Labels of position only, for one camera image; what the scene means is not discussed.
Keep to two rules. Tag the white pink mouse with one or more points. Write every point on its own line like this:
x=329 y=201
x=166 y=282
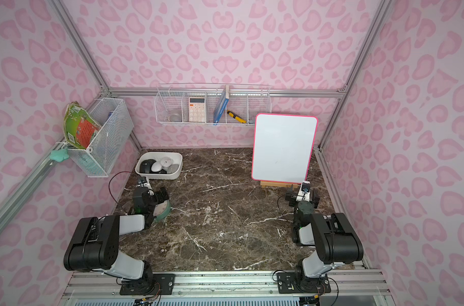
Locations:
x=166 y=162

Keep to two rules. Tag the grey mouse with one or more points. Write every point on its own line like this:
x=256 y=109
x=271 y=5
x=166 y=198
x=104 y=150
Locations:
x=173 y=169

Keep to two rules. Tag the wooden easel stand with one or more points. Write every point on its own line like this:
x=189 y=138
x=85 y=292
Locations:
x=277 y=184

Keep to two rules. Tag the white mesh wall basket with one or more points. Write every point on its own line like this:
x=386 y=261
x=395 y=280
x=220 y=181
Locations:
x=100 y=157

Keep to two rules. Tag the clear tape roll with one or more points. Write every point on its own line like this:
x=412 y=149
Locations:
x=175 y=116

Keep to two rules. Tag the pink white calculator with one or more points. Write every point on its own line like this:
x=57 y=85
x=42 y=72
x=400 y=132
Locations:
x=197 y=109

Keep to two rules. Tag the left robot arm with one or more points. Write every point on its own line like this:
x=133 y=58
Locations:
x=94 y=246

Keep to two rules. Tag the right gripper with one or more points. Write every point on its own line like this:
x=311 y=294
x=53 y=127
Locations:
x=291 y=196

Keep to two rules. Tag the white board pink frame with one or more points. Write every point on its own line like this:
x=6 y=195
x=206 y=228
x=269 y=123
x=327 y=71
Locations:
x=283 y=145

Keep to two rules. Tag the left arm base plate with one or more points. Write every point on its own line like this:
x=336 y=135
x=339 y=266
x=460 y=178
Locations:
x=159 y=284

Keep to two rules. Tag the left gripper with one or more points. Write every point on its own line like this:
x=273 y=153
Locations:
x=161 y=195

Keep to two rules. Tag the white storage box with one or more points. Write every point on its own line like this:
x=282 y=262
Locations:
x=162 y=175

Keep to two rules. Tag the white wire wall shelf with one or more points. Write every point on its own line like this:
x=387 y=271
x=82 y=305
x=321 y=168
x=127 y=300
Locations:
x=247 y=101

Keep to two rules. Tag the black mouse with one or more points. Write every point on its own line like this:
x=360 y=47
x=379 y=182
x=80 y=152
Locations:
x=146 y=166

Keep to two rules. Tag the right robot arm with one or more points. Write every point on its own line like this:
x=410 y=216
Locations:
x=333 y=238

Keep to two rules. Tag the blue book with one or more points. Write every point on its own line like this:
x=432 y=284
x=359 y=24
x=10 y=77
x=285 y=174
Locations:
x=220 y=107

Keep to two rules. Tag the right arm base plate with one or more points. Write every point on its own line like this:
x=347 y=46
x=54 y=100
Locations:
x=289 y=283

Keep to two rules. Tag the green snack bag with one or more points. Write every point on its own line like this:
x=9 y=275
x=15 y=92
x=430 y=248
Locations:
x=79 y=127

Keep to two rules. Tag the yellow utility knife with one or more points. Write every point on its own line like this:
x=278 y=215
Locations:
x=236 y=117

